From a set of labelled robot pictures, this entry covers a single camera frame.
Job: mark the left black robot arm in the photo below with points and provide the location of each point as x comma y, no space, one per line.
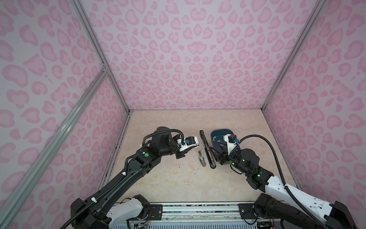
100,211

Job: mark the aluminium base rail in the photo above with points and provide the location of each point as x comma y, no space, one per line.
246,212

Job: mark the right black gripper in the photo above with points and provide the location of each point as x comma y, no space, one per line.
220,154

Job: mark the aluminium frame diagonal bar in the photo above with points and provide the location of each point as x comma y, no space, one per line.
17,199

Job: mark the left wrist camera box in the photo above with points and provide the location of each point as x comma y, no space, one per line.
191,141

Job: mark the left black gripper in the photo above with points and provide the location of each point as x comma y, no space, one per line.
181,154

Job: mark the teal plastic tray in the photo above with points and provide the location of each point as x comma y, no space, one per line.
217,138

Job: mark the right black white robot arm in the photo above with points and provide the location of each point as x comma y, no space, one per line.
284,201

